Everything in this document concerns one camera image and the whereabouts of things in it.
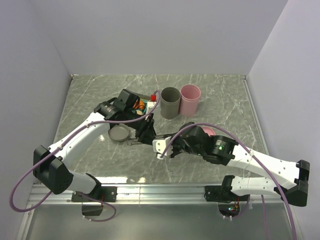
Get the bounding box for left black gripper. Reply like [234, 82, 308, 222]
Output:
[123, 109, 158, 146]

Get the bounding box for metal serving tongs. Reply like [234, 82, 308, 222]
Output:
[126, 138, 152, 146]

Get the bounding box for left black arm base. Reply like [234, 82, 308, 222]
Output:
[71, 186, 118, 220]

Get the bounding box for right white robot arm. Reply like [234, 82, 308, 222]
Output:
[152, 122, 310, 207]

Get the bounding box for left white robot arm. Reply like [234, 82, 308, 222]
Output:
[33, 89, 159, 201]

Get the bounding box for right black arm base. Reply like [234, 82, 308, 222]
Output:
[204, 185, 250, 220]

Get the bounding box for pink round lid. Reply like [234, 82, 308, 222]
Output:
[201, 126, 216, 137]

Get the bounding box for grey round lid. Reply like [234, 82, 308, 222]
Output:
[108, 124, 130, 143]

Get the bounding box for orange fried food piece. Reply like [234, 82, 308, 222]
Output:
[133, 100, 146, 111]

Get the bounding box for square teal ceramic plate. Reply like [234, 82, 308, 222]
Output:
[133, 94, 157, 116]

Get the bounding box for grey cylindrical container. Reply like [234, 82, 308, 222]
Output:
[160, 87, 181, 120]

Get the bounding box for pink cylindrical container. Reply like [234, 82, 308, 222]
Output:
[179, 84, 201, 117]

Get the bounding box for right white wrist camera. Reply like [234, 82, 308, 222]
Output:
[152, 136, 173, 160]

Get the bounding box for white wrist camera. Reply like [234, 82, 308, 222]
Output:
[152, 136, 173, 160]
[145, 94, 157, 114]

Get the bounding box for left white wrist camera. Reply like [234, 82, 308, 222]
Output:
[145, 94, 157, 114]

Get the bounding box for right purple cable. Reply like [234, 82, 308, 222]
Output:
[159, 122, 298, 240]

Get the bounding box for purple cable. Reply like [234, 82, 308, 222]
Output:
[159, 122, 298, 240]
[9, 89, 161, 213]

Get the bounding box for aluminium mounting rail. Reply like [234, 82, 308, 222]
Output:
[17, 183, 293, 240]

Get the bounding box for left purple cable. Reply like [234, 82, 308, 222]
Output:
[9, 89, 161, 213]

